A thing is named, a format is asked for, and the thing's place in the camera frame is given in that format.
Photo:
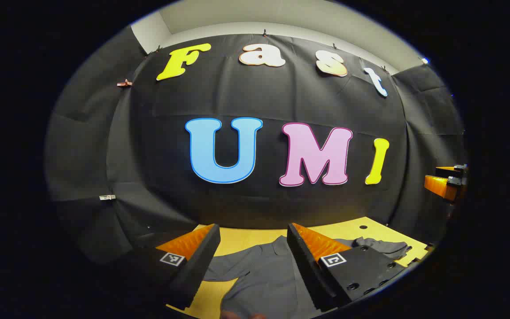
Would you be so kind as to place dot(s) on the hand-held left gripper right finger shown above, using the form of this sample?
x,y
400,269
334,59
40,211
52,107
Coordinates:
x,y
306,270

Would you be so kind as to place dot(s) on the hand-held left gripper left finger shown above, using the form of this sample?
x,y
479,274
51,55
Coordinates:
x,y
197,266

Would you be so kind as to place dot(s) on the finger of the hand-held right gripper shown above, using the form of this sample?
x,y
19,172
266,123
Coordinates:
x,y
447,170
438,186

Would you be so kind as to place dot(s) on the white cloth clip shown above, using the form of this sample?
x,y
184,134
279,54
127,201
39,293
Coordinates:
x,y
107,197

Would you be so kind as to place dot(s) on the black backdrop cloth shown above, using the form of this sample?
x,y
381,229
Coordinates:
x,y
259,102

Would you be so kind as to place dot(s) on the grey button shirt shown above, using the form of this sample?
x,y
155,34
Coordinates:
x,y
264,274

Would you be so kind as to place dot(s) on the pink cloth clip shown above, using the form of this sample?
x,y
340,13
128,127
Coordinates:
x,y
124,83

